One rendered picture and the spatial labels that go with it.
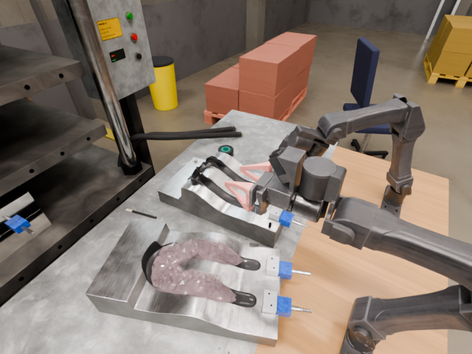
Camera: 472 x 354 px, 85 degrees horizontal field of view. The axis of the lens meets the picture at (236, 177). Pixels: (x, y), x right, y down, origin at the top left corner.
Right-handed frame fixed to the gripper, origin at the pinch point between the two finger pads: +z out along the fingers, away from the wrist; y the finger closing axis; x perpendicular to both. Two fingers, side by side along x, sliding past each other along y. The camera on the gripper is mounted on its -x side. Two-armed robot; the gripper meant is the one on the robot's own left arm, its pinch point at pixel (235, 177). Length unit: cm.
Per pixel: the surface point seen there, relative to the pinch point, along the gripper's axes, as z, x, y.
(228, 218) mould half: 11.7, 32.3, -12.1
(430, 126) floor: -71, 122, -326
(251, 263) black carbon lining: -3.6, 34.5, -1.8
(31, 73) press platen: 76, -12, 1
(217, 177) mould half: 23.8, 26.4, -23.0
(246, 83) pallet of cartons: 112, 59, -195
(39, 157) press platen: 73, 13, 12
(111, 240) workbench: 45, 38, 14
